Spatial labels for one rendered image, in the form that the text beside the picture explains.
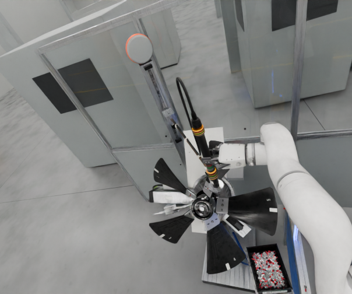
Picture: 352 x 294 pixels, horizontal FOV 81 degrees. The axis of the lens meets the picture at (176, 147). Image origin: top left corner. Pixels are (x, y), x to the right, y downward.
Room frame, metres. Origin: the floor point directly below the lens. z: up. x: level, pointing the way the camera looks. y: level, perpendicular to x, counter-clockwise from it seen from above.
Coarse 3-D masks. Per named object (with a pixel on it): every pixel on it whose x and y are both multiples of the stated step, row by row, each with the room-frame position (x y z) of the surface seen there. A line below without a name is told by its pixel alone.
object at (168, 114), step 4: (164, 108) 1.27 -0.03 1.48; (168, 108) 1.26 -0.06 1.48; (164, 112) 1.24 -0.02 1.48; (168, 112) 1.22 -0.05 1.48; (172, 112) 1.20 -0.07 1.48; (164, 116) 1.19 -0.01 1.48; (168, 116) 1.17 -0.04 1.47; (172, 116) 1.18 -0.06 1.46; (168, 120) 1.17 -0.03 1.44; (176, 120) 1.18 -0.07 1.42; (168, 124) 1.17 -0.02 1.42
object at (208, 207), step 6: (198, 192) 0.73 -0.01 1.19; (204, 192) 0.71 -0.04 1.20; (198, 198) 0.64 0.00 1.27; (204, 198) 0.63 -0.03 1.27; (210, 198) 0.64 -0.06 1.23; (216, 198) 0.66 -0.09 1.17; (192, 204) 0.64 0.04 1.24; (198, 204) 0.63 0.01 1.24; (204, 204) 0.61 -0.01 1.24; (210, 204) 0.60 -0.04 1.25; (192, 210) 0.62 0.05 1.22; (198, 210) 0.61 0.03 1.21; (204, 210) 0.60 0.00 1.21; (210, 210) 0.58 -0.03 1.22; (198, 216) 0.59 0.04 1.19; (204, 216) 0.58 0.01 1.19; (210, 216) 0.56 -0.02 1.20
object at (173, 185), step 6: (162, 162) 0.85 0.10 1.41; (156, 168) 0.88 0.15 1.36; (162, 168) 0.85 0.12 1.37; (168, 168) 0.81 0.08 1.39; (156, 174) 0.89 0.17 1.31; (162, 174) 0.85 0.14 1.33; (168, 174) 0.81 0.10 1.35; (156, 180) 0.90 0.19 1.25; (162, 180) 0.86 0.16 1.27; (168, 180) 0.82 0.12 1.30; (174, 180) 0.78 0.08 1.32; (168, 186) 0.84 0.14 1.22; (174, 186) 0.80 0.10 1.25; (180, 186) 0.75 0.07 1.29
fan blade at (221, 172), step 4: (212, 144) 0.83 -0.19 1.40; (216, 144) 0.81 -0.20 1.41; (212, 148) 0.82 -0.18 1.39; (212, 156) 0.79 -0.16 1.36; (216, 156) 0.76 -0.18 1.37; (216, 160) 0.74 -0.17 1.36; (216, 168) 0.71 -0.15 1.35; (220, 172) 0.68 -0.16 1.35; (224, 172) 0.66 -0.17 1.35; (220, 176) 0.66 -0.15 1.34; (208, 180) 0.71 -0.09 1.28
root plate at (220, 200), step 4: (220, 200) 0.63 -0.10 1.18; (224, 200) 0.62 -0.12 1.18; (216, 204) 0.62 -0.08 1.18; (220, 204) 0.61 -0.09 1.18; (224, 204) 0.60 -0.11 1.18; (216, 208) 0.60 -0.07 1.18; (220, 208) 0.59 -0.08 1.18; (224, 208) 0.58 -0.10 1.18; (216, 212) 0.58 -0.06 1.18; (220, 212) 0.57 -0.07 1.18; (224, 212) 0.56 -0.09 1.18
